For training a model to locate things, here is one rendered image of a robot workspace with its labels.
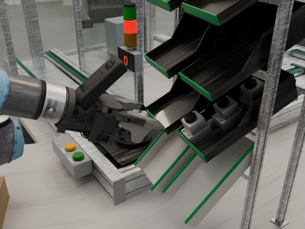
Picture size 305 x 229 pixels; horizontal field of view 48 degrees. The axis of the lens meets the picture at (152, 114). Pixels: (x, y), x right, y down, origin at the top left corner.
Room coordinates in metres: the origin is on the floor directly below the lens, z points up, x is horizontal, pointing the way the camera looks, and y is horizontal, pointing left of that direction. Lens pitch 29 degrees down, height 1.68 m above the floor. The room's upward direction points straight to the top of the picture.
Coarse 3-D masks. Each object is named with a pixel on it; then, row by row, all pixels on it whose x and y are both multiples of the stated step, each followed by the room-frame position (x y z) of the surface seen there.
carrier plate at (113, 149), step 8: (152, 136) 1.11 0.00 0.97; (104, 144) 1.05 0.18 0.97; (112, 144) 1.05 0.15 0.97; (112, 152) 1.01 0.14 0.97; (120, 152) 1.01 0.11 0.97; (128, 152) 1.01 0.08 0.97; (136, 152) 1.01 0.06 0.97; (120, 160) 0.96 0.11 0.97; (128, 160) 0.96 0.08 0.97; (136, 160) 0.97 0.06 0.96
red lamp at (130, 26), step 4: (124, 20) 1.31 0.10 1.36; (128, 20) 1.30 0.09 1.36; (132, 20) 1.30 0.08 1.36; (136, 20) 1.32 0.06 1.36; (124, 24) 1.31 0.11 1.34; (128, 24) 1.30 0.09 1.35; (132, 24) 1.30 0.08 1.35; (136, 24) 1.32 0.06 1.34; (124, 28) 1.31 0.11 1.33; (128, 28) 1.30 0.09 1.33; (132, 28) 1.30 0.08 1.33; (136, 28) 1.31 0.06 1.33; (124, 32) 1.31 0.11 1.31; (128, 32) 1.30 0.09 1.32; (132, 32) 1.30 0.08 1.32; (136, 32) 1.32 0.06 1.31
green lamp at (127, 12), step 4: (124, 8) 1.30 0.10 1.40; (128, 8) 1.30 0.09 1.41; (132, 8) 1.30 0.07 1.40; (124, 12) 1.30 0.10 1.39; (128, 12) 1.30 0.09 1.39; (132, 12) 1.30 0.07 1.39; (136, 12) 1.32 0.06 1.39; (124, 16) 1.31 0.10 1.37; (128, 16) 1.30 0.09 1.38; (132, 16) 1.30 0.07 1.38; (136, 16) 1.32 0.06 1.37
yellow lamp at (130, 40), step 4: (124, 36) 1.31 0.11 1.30; (128, 36) 1.30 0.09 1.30; (132, 36) 1.30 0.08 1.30; (136, 36) 1.31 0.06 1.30; (124, 40) 1.31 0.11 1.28; (128, 40) 1.30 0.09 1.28; (132, 40) 1.30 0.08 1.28; (136, 40) 1.31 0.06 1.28; (124, 44) 1.31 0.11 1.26; (128, 44) 1.30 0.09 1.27; (132, 44) 1.30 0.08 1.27; (136, 44) 1.31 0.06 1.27
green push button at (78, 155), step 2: (76, 152) 1.00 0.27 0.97; (78, 152) 1.00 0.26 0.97; (80, 152) 1.00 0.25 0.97; (74, 154) 0.99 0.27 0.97; (76, 154) 0.99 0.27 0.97; (78, 154) 0.99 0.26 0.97; (80, 154) 0.99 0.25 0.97; (82, 154) 0.99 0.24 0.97; (74, 156) 0.98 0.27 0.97; (76, 156) 0.98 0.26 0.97; (78, 156) 0.98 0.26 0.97; (80, 156) 0.98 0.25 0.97; (82, 156) 0.98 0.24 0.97; (74, 158) 0.97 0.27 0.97; (76, 158) 0.97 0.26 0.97; (78, 158) 0.97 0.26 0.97; (80, 158) 0.97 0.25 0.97; (82, 158) 0.98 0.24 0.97
